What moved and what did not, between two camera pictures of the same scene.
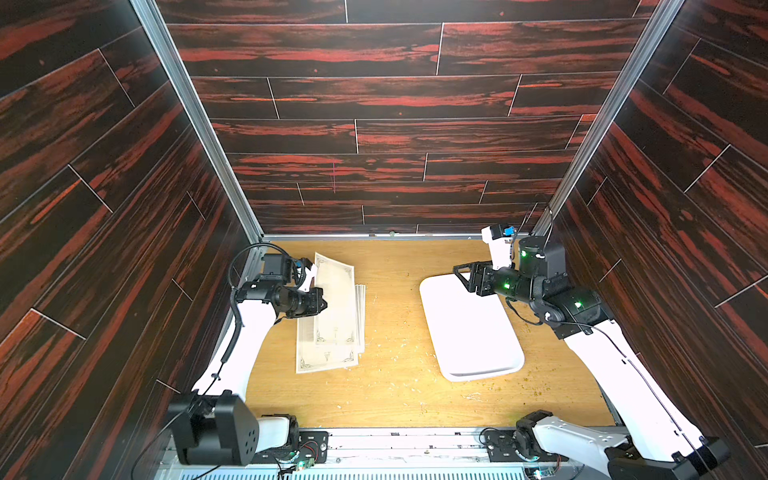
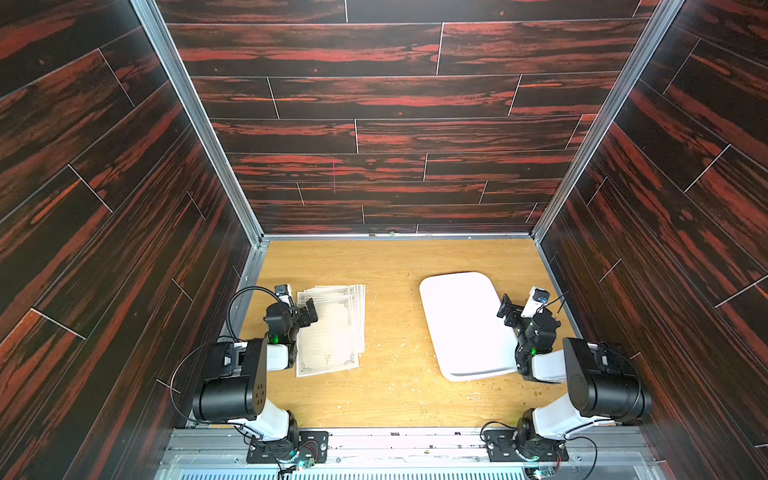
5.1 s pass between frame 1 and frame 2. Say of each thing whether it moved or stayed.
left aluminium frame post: stayed
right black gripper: moved
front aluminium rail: stayed
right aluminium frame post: stayed
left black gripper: moved
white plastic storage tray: stayed
